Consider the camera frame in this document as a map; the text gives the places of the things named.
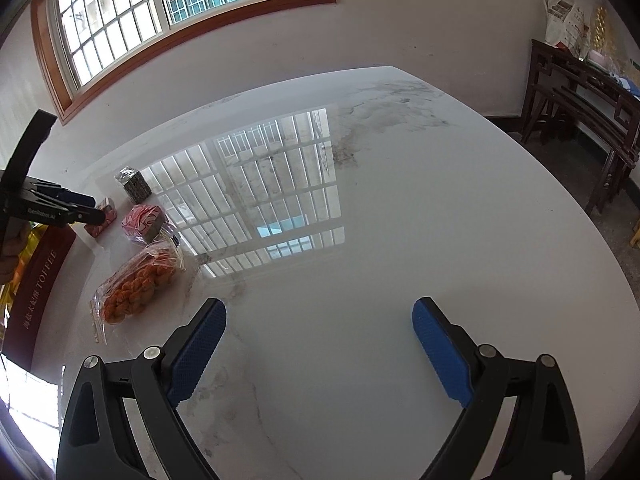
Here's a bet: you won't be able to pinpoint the small red candy box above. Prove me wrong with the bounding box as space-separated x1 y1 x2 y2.
82 197 120 240

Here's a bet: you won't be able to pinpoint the black sesame bar packet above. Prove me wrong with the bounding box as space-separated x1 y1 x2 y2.
115 167 152 205

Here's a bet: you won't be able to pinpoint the clear bag orange snacks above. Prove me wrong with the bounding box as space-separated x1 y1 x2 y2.
90 235 184 344

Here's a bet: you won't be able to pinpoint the gold foil snack packet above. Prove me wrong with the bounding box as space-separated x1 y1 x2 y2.
1 223 47 313

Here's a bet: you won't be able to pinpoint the dark red toffee tin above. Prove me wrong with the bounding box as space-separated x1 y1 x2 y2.
1 224 76 372

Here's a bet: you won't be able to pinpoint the wooden framed window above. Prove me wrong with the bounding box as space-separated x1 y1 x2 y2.
30 0 335 124

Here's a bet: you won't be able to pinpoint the dark wooden side table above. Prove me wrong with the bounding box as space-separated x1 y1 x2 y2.
520 39 639 214

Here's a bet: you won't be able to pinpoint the newspaper bundle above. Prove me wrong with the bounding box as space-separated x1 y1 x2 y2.
544 0 590 60

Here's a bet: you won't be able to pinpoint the gold bead ornament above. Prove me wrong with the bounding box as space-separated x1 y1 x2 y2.
590 6 618 58

